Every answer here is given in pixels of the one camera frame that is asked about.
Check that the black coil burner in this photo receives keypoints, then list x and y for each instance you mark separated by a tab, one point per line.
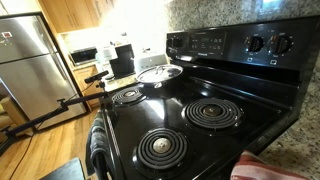
211	111
128	95
161	146

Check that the stove digital display panel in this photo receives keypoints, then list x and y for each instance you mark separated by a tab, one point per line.
206	42

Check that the brown wooden wall cabinets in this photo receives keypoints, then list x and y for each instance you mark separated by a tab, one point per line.
70	15

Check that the black stove control knob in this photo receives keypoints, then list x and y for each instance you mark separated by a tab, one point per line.
178	42
279	44
254	43

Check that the brown wooden base cabinet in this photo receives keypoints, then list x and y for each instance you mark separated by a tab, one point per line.
85	75

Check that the grey striped kitchen towel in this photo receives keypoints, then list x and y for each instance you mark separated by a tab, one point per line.
96	140

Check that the white countertop appliance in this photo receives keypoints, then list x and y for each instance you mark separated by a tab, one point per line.
106	55

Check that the black coffee maker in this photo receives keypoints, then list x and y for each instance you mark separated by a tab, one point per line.
122	61

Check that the black stereo camera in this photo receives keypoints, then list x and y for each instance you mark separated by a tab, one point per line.
96	76

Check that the stainless steel refrigerator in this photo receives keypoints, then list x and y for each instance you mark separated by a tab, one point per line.
33	83

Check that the silver black microwave oven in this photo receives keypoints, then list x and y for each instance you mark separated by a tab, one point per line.
83	56

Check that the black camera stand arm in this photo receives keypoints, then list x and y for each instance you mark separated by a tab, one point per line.
50	115

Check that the dark grey flat box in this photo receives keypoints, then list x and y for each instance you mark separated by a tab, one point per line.
65	170

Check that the black electric kitchen stove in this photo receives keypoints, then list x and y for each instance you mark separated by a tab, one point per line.
266	90

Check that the red white fridge sticker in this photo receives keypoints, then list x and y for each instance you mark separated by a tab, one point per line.
6	34

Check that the silver toaster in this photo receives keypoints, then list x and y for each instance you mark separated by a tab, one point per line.
150	61

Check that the red white striped cloth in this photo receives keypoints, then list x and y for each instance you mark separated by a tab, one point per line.
263	168

